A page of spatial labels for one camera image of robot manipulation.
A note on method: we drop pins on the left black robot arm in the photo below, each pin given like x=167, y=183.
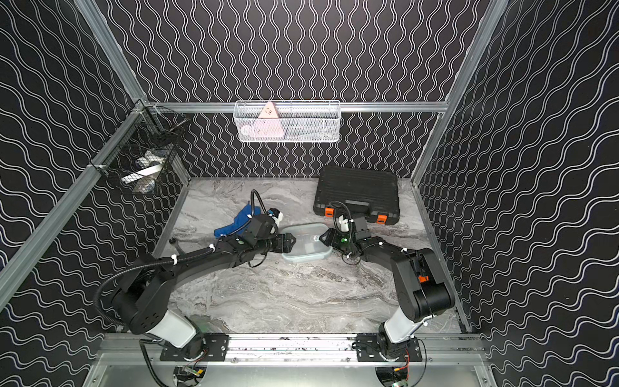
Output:
x=138, y=297

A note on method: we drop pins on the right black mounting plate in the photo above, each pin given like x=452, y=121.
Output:
x=378, y=348

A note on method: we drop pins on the black mounting plate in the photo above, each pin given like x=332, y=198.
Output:
x=378, y=348
x=203, y=347

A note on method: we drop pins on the clear plastic lunch box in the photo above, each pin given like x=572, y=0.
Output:
x=308, y=246

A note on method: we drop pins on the pink triangular card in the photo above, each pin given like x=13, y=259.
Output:
x=268, y=124

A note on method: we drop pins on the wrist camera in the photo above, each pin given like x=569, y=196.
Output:
x=343, y=224
x=261, y=227

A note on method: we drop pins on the black plastic tool case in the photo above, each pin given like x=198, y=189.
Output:
x=372, y=193

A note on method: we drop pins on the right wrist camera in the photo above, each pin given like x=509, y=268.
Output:
x=343, y=224

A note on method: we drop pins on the blue cleaning cloth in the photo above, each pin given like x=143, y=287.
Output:
x=239, y=222

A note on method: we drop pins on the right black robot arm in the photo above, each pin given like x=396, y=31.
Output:
x=420, y=281

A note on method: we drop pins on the white wire wall basket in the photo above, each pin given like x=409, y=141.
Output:
x=303, y=121

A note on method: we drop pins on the black wire mesh basket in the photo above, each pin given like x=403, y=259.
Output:
x=156, y=129

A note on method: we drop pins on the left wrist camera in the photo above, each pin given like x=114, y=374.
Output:
x=261, y=227

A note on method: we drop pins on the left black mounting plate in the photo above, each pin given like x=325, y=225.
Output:
x=203, y=347

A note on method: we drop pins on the white items in black basket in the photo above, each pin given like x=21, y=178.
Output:
x=149, y=167

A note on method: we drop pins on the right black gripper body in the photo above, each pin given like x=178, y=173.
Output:
x=343, y=242

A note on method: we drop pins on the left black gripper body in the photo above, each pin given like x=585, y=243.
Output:
x=282, y=243

